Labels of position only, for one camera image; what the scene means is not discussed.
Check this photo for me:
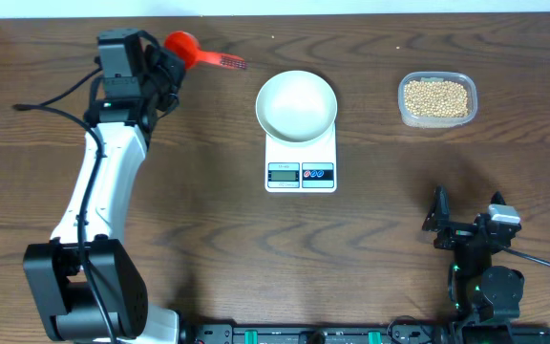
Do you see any red measuring scoop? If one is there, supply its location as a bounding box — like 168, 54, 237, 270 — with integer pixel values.
164, 31, 247, 70

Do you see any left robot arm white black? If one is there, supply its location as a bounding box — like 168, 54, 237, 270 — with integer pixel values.
23, 29, 192, 343

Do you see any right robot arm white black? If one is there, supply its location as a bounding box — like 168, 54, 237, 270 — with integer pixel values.
422, 186, 525, 344

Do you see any white bowl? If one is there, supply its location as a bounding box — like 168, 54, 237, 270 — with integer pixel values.
255, 71, 338, 145

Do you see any white digital kitchen scale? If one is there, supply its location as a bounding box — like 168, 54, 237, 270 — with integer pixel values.
264, 124, 338, 193

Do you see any clear plastic container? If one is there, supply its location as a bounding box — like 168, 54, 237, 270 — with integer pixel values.
398, 72, 478, 129

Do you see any soybeans pile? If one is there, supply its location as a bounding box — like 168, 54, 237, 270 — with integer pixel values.
403, 80, 469, 118

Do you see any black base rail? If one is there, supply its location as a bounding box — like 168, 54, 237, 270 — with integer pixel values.
179, 323, 550, 344

